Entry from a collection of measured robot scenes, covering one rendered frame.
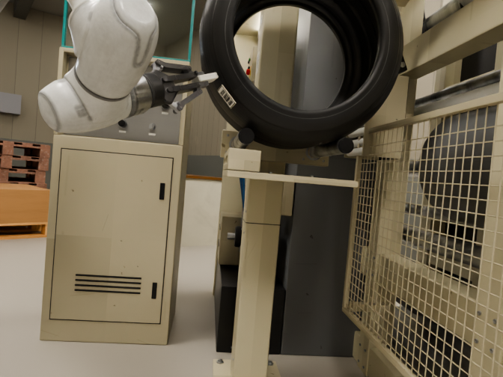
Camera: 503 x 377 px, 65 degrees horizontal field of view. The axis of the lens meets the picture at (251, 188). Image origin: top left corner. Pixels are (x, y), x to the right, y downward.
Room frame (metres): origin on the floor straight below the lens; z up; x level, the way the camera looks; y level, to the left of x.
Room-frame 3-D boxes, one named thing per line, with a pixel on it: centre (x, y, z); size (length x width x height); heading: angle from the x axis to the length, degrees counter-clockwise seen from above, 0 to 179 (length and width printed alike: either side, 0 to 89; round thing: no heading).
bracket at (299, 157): (1.43, -0.08, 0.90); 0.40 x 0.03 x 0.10; 96
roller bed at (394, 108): (1.51, -0.45, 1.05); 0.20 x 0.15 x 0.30; 6
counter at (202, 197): (5.02, 1.14, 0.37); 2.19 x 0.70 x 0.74; 36
